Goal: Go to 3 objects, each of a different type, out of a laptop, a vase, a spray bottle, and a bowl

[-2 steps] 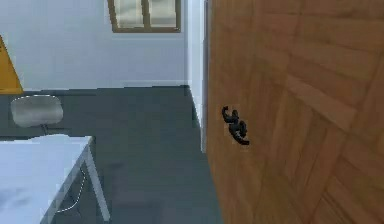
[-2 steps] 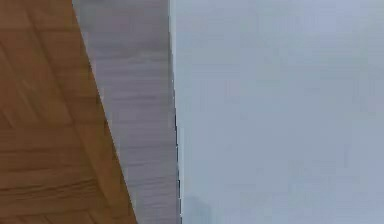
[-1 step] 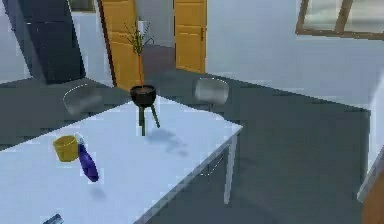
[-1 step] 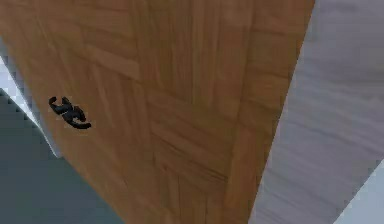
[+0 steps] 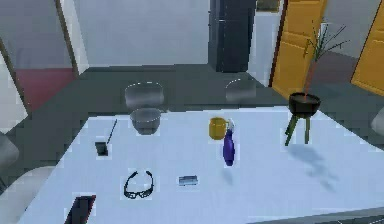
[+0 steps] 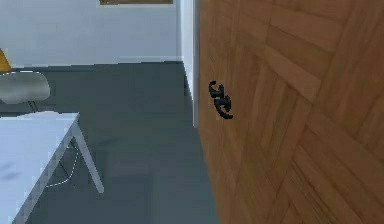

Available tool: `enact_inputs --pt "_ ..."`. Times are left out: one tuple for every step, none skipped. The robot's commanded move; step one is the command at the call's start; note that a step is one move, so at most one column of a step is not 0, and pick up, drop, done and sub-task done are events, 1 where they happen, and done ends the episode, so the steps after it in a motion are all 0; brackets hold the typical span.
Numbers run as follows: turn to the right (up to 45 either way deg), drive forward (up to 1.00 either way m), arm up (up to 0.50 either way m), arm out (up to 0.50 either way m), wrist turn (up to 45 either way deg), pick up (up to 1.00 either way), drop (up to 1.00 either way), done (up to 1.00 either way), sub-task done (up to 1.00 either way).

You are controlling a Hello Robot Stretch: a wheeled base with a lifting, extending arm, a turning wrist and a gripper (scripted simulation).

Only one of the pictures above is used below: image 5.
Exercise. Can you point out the grey glass bowl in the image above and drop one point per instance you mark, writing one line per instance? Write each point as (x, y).
(145, 120)

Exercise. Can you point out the yellow mug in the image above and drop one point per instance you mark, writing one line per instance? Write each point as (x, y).
(217, 128)

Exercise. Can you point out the transparent grey chair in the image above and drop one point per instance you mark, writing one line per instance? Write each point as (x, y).
(240, 90)
(144, 95)

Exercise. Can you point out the black eyeglasses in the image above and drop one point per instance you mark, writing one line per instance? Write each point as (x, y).
(139, 186)

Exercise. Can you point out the white table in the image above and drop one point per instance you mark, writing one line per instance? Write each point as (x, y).
(266, 186)

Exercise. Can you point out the house plant in black pot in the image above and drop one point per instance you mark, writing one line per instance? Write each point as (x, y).
(304, 104)

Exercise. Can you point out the yellow room door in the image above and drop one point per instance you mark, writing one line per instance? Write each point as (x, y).
(296, 46)
(371, 56)

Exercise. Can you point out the black and red phone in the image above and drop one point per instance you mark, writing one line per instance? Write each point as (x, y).
(80, 210)

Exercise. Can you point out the white chair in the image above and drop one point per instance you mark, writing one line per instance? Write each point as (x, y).
(378, 121)
(16, 196)

